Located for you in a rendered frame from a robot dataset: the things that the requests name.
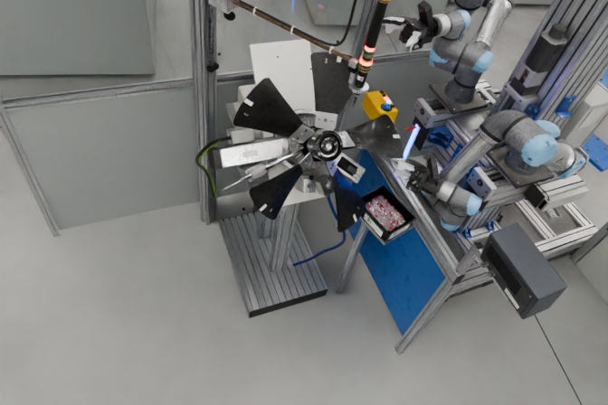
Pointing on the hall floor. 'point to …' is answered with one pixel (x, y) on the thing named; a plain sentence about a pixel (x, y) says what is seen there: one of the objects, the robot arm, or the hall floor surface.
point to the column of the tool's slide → (206, 83)
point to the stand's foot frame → (257, 277)
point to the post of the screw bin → (352, 258)
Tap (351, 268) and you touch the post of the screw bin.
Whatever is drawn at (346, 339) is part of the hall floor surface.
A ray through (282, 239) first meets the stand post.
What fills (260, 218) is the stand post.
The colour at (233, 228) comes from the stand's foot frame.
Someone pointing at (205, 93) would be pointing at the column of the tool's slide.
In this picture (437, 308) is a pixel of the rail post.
